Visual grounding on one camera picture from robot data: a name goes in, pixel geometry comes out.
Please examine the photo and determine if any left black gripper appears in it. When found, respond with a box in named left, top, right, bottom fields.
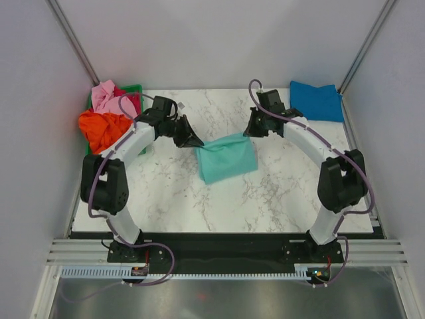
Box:
left=164, top=115, right=203, bottom=149

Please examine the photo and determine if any teal t shirt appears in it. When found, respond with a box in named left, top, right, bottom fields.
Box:
left=195, top=132, right=258, bottom=185

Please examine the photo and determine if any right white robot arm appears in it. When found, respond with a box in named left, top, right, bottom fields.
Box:
left=244, top=89, right=368, bottom=262

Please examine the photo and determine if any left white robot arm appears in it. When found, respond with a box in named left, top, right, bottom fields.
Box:
left=80, top=96, right=204, bottom=263

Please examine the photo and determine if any crimson t shirt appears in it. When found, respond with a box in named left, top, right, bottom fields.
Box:
left=114, top=84, right=143, bottom=117

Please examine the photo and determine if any green plastic bin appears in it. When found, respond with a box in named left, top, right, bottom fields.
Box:
left=78, top=80, right=144, bottom=154

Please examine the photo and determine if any folded blue t shirt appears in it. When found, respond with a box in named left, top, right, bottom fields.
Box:
left=290, top=81, right=344, bottom=123

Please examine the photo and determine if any orange t shirt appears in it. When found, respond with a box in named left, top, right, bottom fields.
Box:
left=78, top=110, right=132, bottom=154

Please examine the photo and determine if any pink t shirt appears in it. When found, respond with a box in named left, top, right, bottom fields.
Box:
left=89, top=80, right=135, bottom=118

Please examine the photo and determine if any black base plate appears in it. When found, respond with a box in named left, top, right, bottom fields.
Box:
left=106, top=232, right=343, bottom=275

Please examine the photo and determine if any white slotted cable duct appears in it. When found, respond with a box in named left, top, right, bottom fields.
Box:
left=60, top=265, right=330, bottom=280

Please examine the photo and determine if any aluminium frame rail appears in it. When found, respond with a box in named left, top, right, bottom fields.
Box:
left=46, top=239, right=408, bottom=266

